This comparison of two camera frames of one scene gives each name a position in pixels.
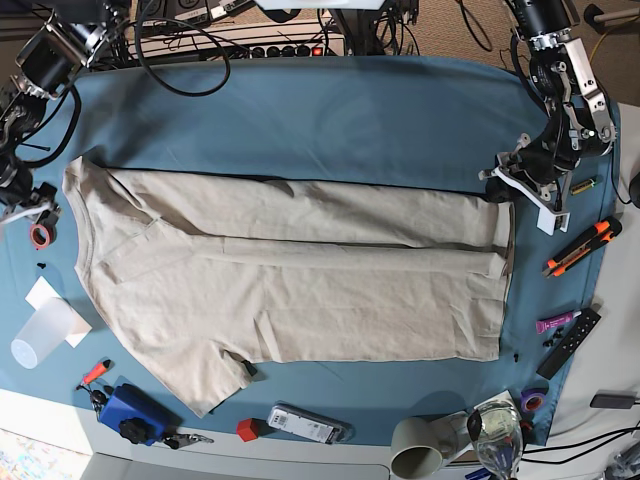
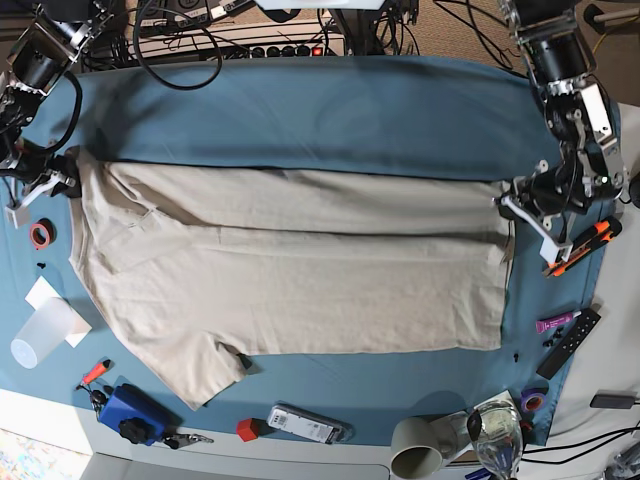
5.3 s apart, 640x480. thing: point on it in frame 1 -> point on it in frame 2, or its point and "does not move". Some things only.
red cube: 247,429 does not move
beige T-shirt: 208,276 does not move
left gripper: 21,200 -> 31,166
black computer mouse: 634,190 does not move
